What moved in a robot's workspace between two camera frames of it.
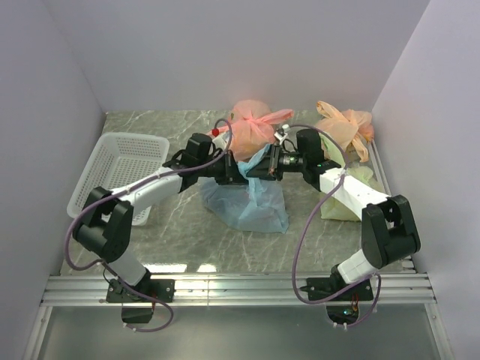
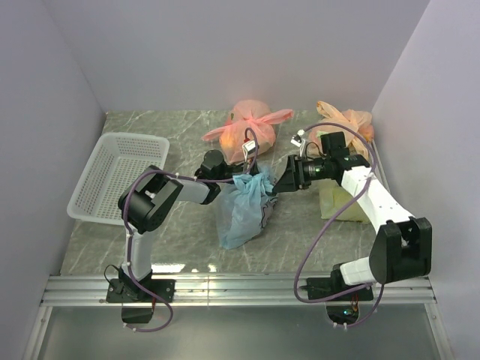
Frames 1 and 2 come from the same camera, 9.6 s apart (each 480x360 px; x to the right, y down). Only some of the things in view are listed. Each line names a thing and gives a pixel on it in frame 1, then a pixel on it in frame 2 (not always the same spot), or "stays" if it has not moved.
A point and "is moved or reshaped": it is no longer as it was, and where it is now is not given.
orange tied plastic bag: x=351 y=127 stays
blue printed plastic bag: x=256 y=205 is moved or reshaped
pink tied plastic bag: x=252 y=133 stays
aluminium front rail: x=231 y=289 stays
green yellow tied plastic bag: x=334 y=208 stays
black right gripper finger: x=261 y=169 to x=287 y=182
